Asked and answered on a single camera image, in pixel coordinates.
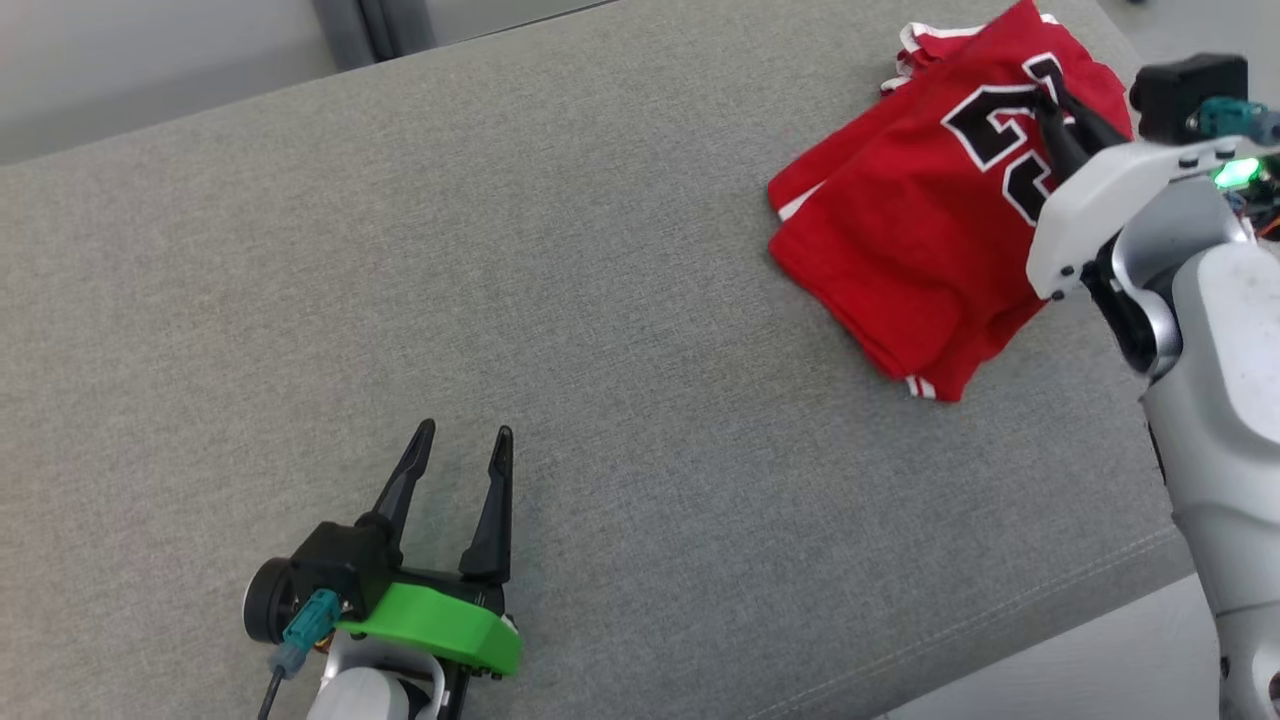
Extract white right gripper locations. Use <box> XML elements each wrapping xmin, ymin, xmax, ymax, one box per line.
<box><xmin>1025</xmin><ymin>82</ymin><xmax>1280</xmax><ymax>301</ymax></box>

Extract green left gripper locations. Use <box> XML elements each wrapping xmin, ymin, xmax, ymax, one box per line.
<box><xmin>243</xmin><ymin>418</ymin><xmax>524</xmax><ymax>681</ymax></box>

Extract red shorts with white stripe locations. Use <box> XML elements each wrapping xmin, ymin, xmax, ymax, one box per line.
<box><xmin>880</xmin><ymin>18</ymin><xmax>1001</xmax><ymax>96</ymax></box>

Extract red basketball jersey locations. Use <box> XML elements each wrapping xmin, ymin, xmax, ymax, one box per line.
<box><xmin>768</xmin><ymin>0</ymin><xmax>1136</xmax><ymax>403</ymax></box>

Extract black cable with teal plug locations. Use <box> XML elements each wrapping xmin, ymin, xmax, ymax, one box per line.
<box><xmin>258</xmin><ymin>588</ymin><xmax>343</xmax><ymax>720</ymax></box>
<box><xmin>1190</xmin><ymin>97</ymin><xmax>1280</xmax><ymax>146</ymax></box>

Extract grey aluminium post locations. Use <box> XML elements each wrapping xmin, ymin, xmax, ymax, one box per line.
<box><xmin>312</xmin><ymin>0</ymin><xmax>433</xmax><ymax>71</ymax></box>

